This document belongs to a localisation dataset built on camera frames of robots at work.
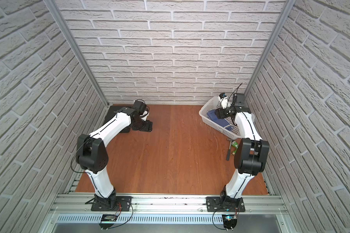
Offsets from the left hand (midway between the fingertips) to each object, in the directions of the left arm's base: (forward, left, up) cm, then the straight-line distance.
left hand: (148, 126), depth 91 cm
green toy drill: (-9, -57, -9) cm, 59 cm away
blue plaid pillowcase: (+7, -51, -5) cm, 52 cm away
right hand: (+8, -49, +7) cm, 50 cm away
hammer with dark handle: (-5, -55, -10) cm, 57 cm away
